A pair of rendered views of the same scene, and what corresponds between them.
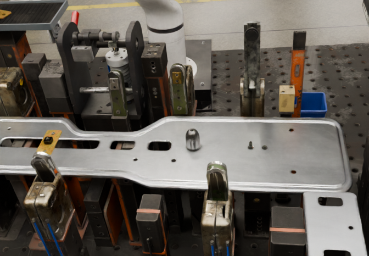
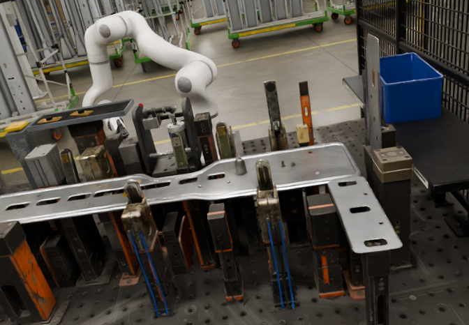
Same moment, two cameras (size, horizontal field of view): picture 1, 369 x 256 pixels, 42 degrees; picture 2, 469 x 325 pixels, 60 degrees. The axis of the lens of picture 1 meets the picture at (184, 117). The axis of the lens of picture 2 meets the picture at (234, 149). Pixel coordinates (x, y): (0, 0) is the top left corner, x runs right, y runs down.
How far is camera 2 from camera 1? 0.32 m
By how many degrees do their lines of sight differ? 15
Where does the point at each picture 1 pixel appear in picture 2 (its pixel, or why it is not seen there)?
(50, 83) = (127, 151)
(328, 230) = (350, 198)
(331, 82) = not seen: hidden behind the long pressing
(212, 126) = (252, 160)
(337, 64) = (335, 135)
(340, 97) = not seen: hidden behind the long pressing
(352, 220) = (366, 190)
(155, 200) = (220, 206)
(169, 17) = (207, 107)
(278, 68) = (292, 144)
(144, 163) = (206, 187)
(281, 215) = (315, 199)
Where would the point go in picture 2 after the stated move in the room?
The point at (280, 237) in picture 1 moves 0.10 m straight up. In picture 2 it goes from (317, 210) to (313, 176)
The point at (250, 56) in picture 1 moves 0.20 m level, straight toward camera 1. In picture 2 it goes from (271, 106) to (279, 130)
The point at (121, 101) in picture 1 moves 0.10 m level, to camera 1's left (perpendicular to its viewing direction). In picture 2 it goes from (183, 155) to (152, 162)
